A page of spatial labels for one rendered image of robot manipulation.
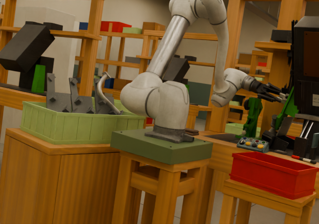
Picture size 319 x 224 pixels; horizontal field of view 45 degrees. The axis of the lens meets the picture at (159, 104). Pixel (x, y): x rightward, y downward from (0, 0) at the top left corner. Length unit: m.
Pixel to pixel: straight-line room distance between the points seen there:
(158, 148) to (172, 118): 0.19
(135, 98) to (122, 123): 0.41
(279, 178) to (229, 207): 0.27
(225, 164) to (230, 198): 0.41
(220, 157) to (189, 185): 0.35
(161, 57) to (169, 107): 0.34
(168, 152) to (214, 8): 0.84
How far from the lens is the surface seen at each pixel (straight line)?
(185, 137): 1.86
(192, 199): 1.97
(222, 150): 2.17
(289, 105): 2.29
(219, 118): 2.84
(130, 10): 12.13
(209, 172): 2.91
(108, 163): 2.24
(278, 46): 2.60
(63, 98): 2.41
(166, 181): 1.74
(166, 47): 2.07
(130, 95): 1.95
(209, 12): 2.13
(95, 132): 2.21
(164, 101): 1.82
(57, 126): 2.08
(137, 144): 1.77
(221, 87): 2.35
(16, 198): 2.33
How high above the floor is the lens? 1.21
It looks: 4 degrees down
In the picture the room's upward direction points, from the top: 8 degrees clockwise
